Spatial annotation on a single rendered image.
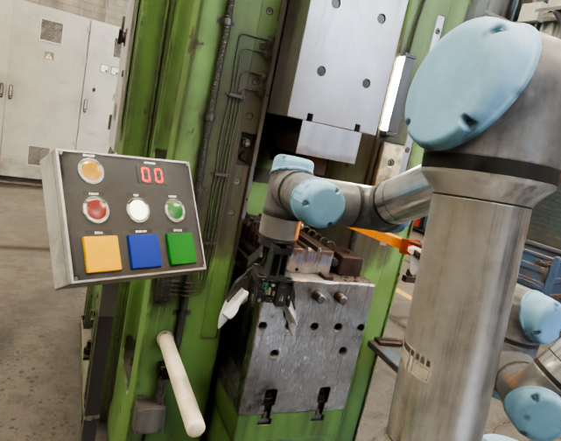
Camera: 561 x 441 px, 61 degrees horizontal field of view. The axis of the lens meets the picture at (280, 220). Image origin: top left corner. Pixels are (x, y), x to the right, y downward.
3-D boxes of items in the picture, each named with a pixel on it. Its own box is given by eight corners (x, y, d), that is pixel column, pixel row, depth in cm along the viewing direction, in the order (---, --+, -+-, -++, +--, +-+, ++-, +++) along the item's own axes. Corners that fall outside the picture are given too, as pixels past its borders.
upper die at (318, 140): (354, 164, 144) (361, 133, 142) (295, 153, 136) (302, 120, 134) (298, 147, 182) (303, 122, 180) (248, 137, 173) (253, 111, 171)
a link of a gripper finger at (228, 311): (209, 329, 87) (246, 295, 87) (207, 316, 93) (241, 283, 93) (221, 339, 88) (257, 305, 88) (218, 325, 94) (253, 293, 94)
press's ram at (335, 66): (398, 141, 148) (432, 5, 140) (286, 115, 132) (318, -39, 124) (333, 129, 185) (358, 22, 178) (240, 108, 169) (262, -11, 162)
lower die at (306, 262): (328, 275, 151) (334, 249, 149) (270, 270, 143) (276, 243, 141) (278, 236, 188) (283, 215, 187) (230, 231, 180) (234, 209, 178)
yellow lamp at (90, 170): (101, 184, 101) (104, 164, 101) (78, 180, 100) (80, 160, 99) (101, 180, 104) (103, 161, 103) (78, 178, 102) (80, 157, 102)
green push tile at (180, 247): (197, 262, 116) (193, 232, 117) (172, 264, 110) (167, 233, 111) (193, 263, 117) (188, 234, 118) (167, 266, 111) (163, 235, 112)
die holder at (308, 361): (344, 409, 160) (376, 284, 152) (237, 416, 144) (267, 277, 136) (281, 332, 210) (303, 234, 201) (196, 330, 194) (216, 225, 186)
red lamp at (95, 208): (107, 222, 100) (109, 202, 99) (82, 220, 98) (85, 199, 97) (106, 219, 103) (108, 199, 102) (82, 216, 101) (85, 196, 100)
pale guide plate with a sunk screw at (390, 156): (394, 194, 167) (406, 146, 164) (372, 191, 163) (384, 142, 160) (389, 193, 169) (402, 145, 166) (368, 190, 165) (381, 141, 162)
